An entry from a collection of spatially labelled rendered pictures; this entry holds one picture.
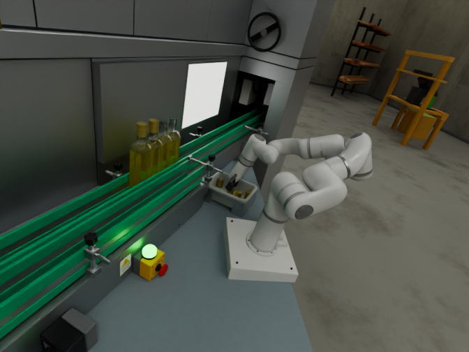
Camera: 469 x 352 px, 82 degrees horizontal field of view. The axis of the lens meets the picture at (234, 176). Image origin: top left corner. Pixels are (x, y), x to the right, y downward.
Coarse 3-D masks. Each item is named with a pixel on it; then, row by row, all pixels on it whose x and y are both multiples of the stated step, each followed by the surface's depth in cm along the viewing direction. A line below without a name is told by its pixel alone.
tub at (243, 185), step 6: (216, 174) 135; (222, 174) 138; (228, 174) 137; (216, 180) 137; (228, 180) 138; (240, 180) 135; (210, 186) 124; (216, 186) 138; (240, 186) 136; (246, 186) 135; (252, 186) 133; (222, 192) 122; (234, 192) 137; (252, 192) 127; (234, 198) 120; (240, 198) 120; (246, 198) 121
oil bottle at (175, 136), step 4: (168, 132) 105; (172, 132) 105; (176, 132) 106; (172, 136) 104; (176, 136) 106; (180, 136) 108; (172, 140) 105; (176, 140) 106; (172, 144) 105; (176, 144) 107; (172, 148) 106; (176, 148) 109; (172, 152) 108; (176, 152) 110; (172, 156) 109; (176, 156) 111; (172, 160) 110; (176, 160) 112
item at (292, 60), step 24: (288, 0) 153; (312, 0) 149; (288, 24) 158; (312, 24) 159; (264, 48) 168; (288, 48) 163; (312, 48) 186; (264, 72) 174; (288, 72) 168; (312, 72) 225
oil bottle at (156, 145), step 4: (148, 140) 95; (152, 140) 95; (156, 140) 96; (160, 140) 97; (152, 144) 95; (156, 144) 96; (160, 144) 97; (152, 148) 95; (156, 148) 96; (160, 148) 98; (152, 152) 95; (156, 152) 97; (160, 152) 99; (152, 156) 96; (156, 156) 98; (160, 156) 100; (152, 160) 97; (156, 160) 99; (160, 160) 101; (152, 164) 98; (156, 164) 100; (160, 164) 102; (152, 168) 99; (156, 168) 101; (160, 168) 103; (152, 172) 100; (156, 172) 102
